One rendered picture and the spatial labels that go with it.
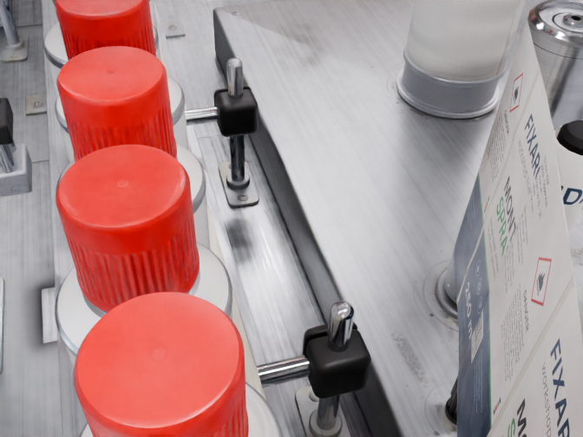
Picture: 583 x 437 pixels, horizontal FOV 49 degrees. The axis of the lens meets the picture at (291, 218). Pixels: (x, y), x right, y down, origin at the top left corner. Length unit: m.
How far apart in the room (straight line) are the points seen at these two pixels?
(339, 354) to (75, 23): 0.19
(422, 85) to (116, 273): 0.42
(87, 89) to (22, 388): 0.28
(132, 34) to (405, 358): 0.23
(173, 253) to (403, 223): 0.30
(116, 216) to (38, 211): 0.39
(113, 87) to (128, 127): 0.01
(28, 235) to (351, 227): 0.25
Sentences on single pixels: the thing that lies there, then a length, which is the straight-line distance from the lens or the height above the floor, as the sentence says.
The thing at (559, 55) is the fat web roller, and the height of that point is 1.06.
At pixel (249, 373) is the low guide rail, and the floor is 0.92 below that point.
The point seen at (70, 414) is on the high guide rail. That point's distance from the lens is 0.27.
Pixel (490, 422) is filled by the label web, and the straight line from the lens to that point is 0.25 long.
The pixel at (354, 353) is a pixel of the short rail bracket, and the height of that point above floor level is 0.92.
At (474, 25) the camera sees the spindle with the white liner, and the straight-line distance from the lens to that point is 0.52.
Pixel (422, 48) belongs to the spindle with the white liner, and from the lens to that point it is 0.54.
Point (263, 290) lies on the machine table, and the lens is 0.46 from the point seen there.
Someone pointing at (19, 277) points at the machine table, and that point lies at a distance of 0.50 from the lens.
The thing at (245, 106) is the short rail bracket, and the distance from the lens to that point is 0.48.
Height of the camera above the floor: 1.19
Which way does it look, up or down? 45 degrees down
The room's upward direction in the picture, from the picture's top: 3 degrees clockwise
